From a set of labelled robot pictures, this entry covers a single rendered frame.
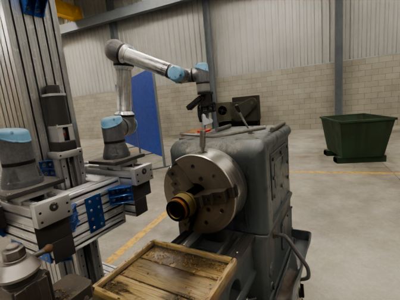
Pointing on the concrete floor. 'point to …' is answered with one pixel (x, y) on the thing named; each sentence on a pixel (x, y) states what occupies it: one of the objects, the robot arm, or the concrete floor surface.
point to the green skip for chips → (357, 137)
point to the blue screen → (146, 116)
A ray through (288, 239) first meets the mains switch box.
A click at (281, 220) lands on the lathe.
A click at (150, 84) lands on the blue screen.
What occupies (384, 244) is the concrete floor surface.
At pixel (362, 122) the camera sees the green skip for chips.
